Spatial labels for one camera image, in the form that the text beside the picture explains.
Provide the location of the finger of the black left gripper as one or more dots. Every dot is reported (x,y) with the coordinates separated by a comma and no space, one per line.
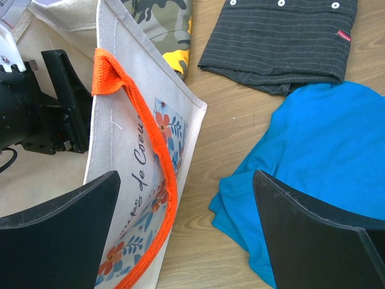
(71,112)

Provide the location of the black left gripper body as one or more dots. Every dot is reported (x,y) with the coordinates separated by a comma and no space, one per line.
(30,117)

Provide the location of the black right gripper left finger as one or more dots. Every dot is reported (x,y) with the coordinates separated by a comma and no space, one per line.
(59,243)

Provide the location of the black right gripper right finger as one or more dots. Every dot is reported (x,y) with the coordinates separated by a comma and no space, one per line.
(312,244)

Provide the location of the beige canvas tote bag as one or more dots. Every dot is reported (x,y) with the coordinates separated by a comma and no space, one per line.
(144,125)

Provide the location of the teal blue shirt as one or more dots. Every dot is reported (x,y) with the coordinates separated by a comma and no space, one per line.
(326,140)

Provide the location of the camouflage yellow green shorts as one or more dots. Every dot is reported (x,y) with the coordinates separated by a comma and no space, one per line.
(167,23)

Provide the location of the dark grey buttoned garment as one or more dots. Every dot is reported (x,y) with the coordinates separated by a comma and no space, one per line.
(278,46)

